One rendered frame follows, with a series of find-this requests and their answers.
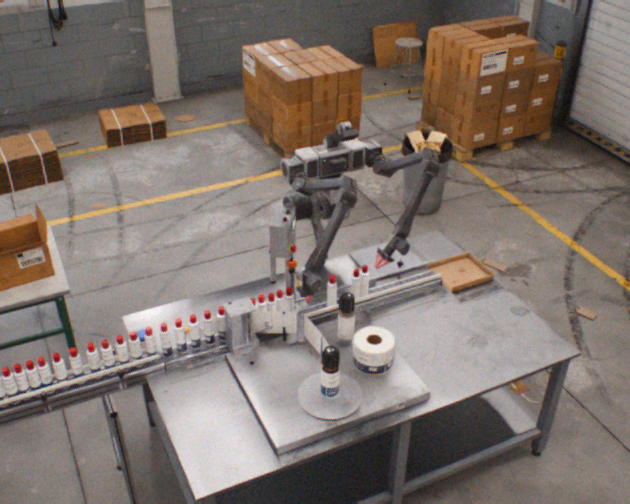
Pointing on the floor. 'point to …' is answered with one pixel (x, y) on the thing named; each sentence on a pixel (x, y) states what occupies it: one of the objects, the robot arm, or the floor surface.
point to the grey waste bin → (427, 188)
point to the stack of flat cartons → (22, 162)
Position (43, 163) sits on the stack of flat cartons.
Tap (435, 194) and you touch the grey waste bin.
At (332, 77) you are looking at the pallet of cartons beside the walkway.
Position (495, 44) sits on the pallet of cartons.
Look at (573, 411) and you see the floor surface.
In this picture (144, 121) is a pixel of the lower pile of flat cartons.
